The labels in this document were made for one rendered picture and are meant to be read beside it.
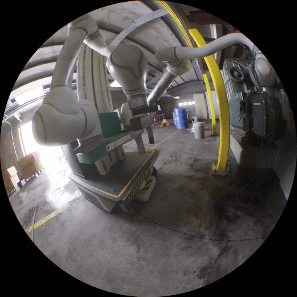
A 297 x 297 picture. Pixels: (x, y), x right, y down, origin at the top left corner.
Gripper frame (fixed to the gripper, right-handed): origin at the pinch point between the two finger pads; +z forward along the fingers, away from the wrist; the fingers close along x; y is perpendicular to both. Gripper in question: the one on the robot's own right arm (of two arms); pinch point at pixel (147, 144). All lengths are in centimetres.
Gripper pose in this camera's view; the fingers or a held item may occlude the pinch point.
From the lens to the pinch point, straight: 43.5
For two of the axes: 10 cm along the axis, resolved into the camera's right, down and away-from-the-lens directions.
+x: -3.5, 3.7, -8.6
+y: -9.2, 0.7, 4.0
